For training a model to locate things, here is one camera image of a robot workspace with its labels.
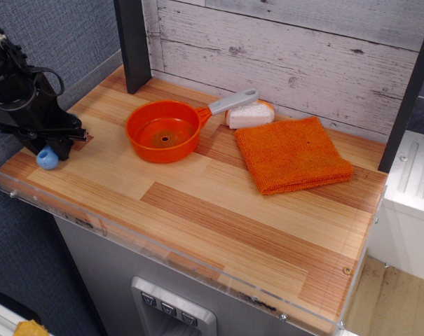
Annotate white toy sink unit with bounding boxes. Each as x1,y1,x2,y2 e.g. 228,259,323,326
368,131,424,279

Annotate dark grey left post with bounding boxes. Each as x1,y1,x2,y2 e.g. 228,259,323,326
114,0,152,94

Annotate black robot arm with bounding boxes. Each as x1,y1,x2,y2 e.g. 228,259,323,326
0,29,88,161

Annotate dark grey right post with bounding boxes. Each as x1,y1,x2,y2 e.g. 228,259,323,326
378,39,424,173

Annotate orange folded cloth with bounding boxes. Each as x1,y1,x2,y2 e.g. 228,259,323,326
235,117,353,195

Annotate dark grey post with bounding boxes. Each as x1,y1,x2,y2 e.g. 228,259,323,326
114,0,152,94
378,39,424,173

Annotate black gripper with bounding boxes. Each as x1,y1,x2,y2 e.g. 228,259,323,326
0,71,88,161

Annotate clear acrylic table guard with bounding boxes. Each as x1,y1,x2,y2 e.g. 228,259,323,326
0,50,388,336

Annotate white and orange cheese wedge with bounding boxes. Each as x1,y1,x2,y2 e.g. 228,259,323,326
225,99,275,130

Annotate orange pot with grey handle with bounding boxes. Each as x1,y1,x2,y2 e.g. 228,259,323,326
125,88,260,163

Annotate blue and grey scoop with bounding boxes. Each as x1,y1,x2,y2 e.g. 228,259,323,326
36,111,78,171

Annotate grey toy fridge cabinet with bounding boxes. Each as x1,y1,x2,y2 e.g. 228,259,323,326
55,218,307,335

